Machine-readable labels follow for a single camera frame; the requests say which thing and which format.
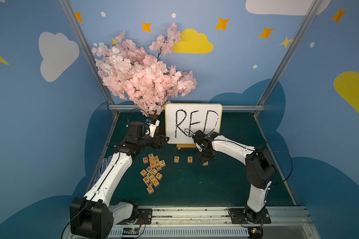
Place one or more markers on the pink cherry blossom tree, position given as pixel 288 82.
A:
pixel 132 74

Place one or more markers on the wooden block letter J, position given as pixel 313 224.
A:
pixel 162 163

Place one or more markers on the wooden block letter X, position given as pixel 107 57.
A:
pixel 149 183

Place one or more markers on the whiteboard with RED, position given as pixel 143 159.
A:
pixel 182 120

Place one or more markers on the green circuit board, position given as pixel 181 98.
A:
pixel 132 233

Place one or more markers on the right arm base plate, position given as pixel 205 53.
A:
pixel 248 216

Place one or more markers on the wooden block letter D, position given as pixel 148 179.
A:
pixel 150 189

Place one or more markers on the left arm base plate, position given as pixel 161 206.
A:
pixel 143 216

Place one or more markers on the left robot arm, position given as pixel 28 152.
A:
pixel 92 216

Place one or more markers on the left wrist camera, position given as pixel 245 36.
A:
pixel 153 125

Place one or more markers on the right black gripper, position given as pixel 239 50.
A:
pixel 206 153

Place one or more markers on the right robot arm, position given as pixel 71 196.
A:
pixel 260 170

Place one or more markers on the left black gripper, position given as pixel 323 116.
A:
pixel 158 141

